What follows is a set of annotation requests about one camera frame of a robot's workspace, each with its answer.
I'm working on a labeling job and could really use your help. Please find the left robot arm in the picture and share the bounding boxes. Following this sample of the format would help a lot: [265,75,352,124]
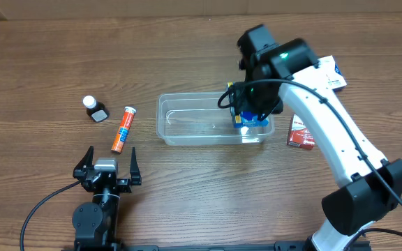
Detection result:
[72,146,142,250]

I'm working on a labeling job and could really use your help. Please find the white plaster box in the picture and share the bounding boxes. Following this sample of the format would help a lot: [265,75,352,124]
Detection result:
[293,55,347,91]

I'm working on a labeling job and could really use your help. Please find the dark syrup bottle white cap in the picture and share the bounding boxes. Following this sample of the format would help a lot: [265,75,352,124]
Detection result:
[82,96,109,123]

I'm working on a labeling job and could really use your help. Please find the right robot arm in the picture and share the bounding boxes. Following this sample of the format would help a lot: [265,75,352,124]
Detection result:
[225,25,402,250]

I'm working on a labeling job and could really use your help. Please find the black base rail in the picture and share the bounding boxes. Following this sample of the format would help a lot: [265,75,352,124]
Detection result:
[122,241,309,251]

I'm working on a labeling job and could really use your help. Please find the clear plastic container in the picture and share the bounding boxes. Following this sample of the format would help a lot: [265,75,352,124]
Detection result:
[156,91,275,146]

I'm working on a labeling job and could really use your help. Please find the blue lozenge box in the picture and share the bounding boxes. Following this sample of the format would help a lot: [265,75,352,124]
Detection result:
[226,82,269,129]

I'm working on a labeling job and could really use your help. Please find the red white medicine box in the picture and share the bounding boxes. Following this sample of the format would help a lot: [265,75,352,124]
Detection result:
[287,114,315,150]

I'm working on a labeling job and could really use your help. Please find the orange effervescent tablet tube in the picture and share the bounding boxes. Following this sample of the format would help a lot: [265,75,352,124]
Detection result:
[111,106,137,153]

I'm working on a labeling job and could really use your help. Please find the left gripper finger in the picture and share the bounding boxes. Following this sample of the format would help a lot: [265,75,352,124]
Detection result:
[130,147,140,180]
[74,146,94,171]

